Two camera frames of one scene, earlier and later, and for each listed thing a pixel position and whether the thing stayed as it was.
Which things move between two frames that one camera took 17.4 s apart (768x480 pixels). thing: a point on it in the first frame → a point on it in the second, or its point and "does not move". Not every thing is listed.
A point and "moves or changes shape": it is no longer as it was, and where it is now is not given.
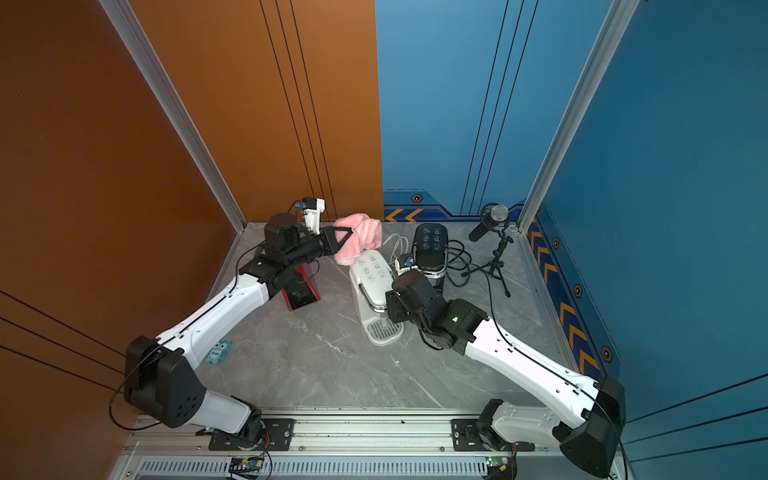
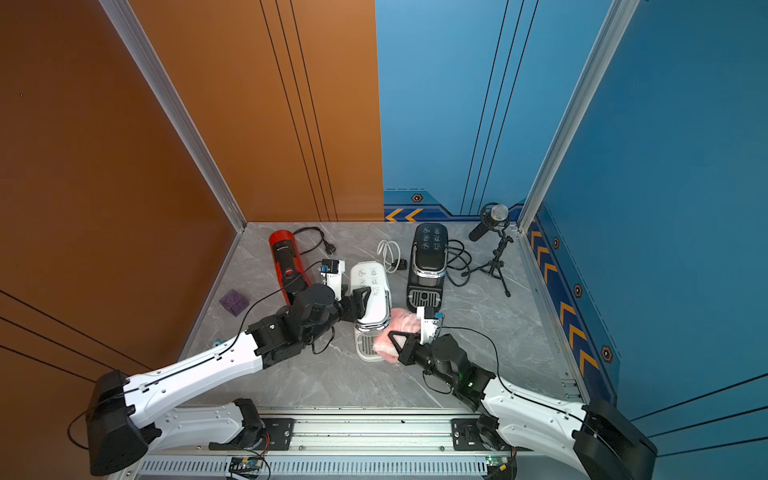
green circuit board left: [246, 463] does not move
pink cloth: [367, 234] → [401, 320]
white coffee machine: [372, 275] moves or changes shape
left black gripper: [328, 241] → [347, 303]
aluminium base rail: [339, 445] does not move
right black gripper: [393, 300] → [410, 348]
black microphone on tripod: [496, 217] does not move
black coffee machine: [431, 253] does not move
